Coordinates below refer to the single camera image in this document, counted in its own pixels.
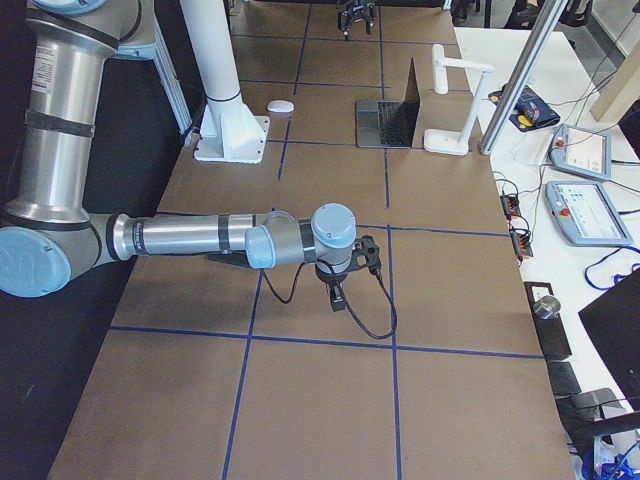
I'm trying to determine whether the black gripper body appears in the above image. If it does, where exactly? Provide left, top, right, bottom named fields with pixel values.
left=315, top=261, right=348, bottom=288
left=342, top=0, right=375, bottom=20

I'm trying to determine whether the white computer mouse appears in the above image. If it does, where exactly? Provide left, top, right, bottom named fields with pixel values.
left=266, top=99, right=295, bottom=113

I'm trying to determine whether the grey laptop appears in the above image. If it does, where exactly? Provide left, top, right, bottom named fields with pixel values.
left=355, top=59, right=420, bottom=148

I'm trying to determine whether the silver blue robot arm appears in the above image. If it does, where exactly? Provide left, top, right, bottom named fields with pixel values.
left=1, top=1, right=364, bottom=310

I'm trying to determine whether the white desk lamp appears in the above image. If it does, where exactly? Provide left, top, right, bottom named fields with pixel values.
left=423, top=44, right=495, bottom=156

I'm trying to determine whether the orange black connector block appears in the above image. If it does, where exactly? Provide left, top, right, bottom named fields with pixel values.
left=500, top=193, right=521, bottom=221

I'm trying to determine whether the dark blue space pouch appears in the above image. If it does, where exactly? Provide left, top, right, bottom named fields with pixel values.
left=509, top=86, right=560, bottom=132

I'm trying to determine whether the silver metal cylinder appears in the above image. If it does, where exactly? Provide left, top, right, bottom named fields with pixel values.
left=532, top=295, right=561, bottom=320

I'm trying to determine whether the lower teach pendant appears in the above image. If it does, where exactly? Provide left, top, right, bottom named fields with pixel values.
left=544, top=181, right=633, bottom=247

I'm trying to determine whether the teach pendant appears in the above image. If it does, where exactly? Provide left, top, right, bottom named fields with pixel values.
left=544, top=181, right=633, bottom=247
left=548, top=125, right=612, bottom=181

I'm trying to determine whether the upper teach pendant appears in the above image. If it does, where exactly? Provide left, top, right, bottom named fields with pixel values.
left=548, top=125, right=612, bottom=181

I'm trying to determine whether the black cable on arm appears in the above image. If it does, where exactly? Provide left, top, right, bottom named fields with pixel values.
left=260, top=259, right=399, bottom=339

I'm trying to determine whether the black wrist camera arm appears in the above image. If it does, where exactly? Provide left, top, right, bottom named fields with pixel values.
left=352, top=235, right=382, bottom=278

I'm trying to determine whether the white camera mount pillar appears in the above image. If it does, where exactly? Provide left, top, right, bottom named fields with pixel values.
left=181, top=0, right=270, bottom=164

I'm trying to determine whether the aluminium frame post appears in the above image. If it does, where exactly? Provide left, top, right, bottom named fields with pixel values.
left=478, top=0, right=568, bottom=156

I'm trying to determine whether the blue lanyard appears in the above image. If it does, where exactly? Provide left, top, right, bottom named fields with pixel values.
left=584, top=245, right=640, bottom=291

